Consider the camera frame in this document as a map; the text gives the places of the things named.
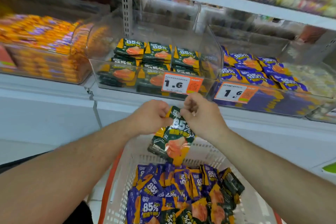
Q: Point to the person's left hand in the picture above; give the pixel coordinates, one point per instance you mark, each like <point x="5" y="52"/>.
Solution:
<point x="147" y="118"/>

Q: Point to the person's right hand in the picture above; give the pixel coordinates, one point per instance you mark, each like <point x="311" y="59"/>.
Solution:
<point x="206" y="121"/>

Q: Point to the person's right thumb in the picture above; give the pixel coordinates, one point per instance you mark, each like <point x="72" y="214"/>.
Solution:
<point x="187" y="116"/>

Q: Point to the person's left thumb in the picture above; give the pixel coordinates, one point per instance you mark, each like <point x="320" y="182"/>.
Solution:
<point x="164" y="121"/>

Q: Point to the green snack packet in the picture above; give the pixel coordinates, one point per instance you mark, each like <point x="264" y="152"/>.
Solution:
<point x="174" y="139"/>

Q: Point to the person's left forearm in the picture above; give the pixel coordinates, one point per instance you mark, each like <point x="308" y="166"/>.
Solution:
<point x="65" y="174"/>

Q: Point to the person's right forearm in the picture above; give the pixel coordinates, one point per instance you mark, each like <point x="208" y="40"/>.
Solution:
<point x="275" y="179"/>

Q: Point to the orange white price tag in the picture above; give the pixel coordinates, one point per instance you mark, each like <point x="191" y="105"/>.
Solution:
<point x="235" y="92"/>
<point x="181" y="84"/>

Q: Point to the stack of green packets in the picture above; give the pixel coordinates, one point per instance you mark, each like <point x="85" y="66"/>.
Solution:
<point x="157" y="55"/>

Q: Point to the pile of purple packets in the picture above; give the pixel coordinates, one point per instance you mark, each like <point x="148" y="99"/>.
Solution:
<point x="162" y="189"/>

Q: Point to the white plastic shopping basket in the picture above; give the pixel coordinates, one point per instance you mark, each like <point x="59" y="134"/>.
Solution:
<point x="126" y="179"/>

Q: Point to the clear bin with green packets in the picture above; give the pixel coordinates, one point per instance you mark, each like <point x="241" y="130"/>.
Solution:
<point x="154" y="48"/>

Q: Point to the stack of purple shelf packets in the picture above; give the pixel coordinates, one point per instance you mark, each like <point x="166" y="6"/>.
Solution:
<point x="252" y="71"/>

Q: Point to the dark green foil packet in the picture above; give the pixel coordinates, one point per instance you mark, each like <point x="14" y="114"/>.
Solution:
<point x="232" y="183"/>

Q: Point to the clear bin with purple packets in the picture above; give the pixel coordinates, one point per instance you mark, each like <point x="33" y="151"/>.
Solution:
<point x="275" y="100"/>

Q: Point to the clear bin with orange packets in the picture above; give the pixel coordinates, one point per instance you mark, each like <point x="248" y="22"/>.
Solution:
<point x="78" y="55"/>

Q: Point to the perforated white shelf upright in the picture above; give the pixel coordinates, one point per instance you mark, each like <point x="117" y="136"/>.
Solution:
<point x="127" y="11"/>

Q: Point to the heap of pale packets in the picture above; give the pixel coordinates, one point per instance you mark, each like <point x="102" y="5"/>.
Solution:
<point x="312" y="79"/>

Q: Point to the stack of orange sausage packets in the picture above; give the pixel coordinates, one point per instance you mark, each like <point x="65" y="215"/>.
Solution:
<point x="44" y="45"/>

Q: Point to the green shelf label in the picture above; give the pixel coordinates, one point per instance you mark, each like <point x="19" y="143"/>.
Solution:
<point x="329" y="168"/>

